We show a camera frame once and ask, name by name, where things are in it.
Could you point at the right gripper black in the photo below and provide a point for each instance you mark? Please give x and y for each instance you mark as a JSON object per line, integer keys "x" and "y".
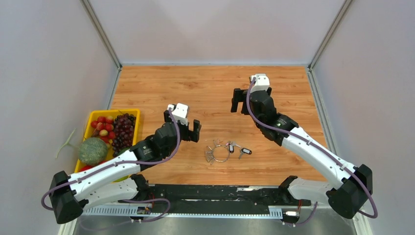
{"x": 240, "y": 96}

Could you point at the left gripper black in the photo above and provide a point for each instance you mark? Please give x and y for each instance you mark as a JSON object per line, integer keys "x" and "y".
{"x": 190, "y": 135}

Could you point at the metal keyring with keys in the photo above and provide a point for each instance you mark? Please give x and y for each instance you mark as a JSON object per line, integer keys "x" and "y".
{"x": 217, "y": 152}

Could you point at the key with black tag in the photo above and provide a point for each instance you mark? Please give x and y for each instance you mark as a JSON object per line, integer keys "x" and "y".
{"x": 244, "y": 151}
{"x": 231, "y": 145}

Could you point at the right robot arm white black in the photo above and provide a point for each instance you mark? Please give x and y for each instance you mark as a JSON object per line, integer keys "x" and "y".
{"x": 348, "y": 188}

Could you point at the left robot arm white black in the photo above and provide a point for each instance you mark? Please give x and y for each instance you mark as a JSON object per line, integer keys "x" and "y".
{"x": 117, "y": 179}

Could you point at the dark purple grape bunch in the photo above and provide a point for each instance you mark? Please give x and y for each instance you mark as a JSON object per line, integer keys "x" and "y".
{"x": 124, "y": 132}

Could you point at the green avocado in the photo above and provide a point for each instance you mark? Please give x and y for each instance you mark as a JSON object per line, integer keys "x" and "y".
{"x": 122, "y": 151}

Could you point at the small red fruits pile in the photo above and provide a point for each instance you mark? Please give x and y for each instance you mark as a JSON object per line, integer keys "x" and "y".
{"x": 103, "y": 128}

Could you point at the yellow plastic tray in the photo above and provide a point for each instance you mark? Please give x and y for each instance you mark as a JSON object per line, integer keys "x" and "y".
{"x": 95, "y": 114}

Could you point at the green netted melon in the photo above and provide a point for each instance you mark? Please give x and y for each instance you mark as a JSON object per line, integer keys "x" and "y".
{"x": 92, "y": 151}

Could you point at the red tomato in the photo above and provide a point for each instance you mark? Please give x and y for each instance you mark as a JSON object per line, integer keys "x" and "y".
{"x": 85, "y": 168}

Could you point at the green plant stem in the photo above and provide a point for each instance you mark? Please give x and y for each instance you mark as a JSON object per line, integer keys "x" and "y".
{"x": 67, "y": 143}

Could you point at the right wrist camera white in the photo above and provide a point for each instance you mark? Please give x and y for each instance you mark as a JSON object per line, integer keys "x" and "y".
{"x": 262, "y": 82}

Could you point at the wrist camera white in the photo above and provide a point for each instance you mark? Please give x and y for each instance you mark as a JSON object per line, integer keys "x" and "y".
{"x": 262, "y": 82}
{"x": 179, "y": 112}

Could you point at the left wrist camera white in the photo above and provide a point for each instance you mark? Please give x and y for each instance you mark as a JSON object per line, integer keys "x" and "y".
{"x": 179, "y": 112}

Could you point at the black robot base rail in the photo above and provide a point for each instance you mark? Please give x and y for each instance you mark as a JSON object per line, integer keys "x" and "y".
{"x": 202, "y": 201}

